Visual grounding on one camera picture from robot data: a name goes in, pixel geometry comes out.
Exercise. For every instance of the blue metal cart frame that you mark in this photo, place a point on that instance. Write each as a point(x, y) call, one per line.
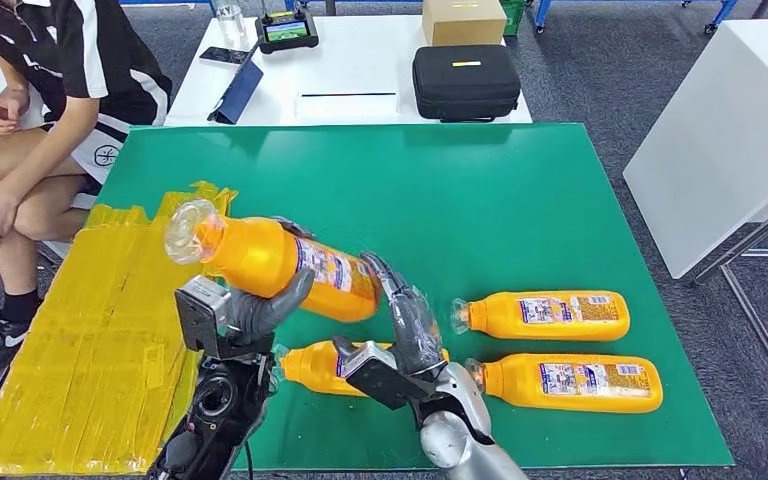
point(622, 2)

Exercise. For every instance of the clear drinking glass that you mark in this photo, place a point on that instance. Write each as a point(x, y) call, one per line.
point(230, 20)

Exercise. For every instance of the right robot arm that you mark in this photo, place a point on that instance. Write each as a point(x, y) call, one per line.
point(457, 430)

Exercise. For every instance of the blue metal rack beam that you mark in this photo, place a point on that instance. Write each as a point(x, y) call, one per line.
point(159, 2)

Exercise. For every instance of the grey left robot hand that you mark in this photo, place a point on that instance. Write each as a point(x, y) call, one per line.
point(258, 318)

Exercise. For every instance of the dark blue tablet folder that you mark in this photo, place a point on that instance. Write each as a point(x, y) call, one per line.
point(239, 93)

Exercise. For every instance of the yellow taped plastic sheet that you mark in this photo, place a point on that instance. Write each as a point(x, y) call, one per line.
point(92, 331)

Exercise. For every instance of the person's right hand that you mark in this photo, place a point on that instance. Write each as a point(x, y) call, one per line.
point(6, 112)

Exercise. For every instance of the white side table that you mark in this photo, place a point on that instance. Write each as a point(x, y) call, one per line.
point(722, 132)

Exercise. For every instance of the person's left forearm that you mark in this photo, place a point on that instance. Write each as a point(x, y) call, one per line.
point(49, 146)

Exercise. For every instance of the green table mat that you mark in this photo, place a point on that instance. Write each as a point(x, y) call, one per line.
point(490, 212)

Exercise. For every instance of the brown cardboard box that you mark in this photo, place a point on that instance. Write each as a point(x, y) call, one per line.
point(463, 23)

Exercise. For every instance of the black smartphone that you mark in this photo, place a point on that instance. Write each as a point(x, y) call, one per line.
point(224, 56)

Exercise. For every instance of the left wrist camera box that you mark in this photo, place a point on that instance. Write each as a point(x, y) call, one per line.
point(202, 314)

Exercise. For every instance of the black controller with screen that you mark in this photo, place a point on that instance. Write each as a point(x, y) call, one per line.
point(286, 33)

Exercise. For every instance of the person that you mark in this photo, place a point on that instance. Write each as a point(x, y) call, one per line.
point(92, 60)

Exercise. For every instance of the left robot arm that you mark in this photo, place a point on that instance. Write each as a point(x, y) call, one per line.
point(218, 411)

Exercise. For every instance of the person's right forearm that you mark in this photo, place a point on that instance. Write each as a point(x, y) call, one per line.
point(10, 73)

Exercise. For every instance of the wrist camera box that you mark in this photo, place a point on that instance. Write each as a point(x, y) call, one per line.
point(380, 378)
point(202, 314)

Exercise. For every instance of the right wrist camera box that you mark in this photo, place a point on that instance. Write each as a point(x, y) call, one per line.
point(380, 378)

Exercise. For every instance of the green plastic crate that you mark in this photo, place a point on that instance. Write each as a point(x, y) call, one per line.
point(513, 14)

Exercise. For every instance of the white desk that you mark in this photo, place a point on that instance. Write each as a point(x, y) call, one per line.
point(357, 60)

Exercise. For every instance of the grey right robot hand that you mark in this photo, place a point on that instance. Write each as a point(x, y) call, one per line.
point(417, 331)

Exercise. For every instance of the black zip case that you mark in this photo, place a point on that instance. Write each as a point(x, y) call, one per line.
point(467, 83)

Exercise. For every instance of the orange detergent bottle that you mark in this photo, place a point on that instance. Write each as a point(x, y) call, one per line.
point(311, 368)
point(556, 402)
point(556, 330)
point(251, 265)

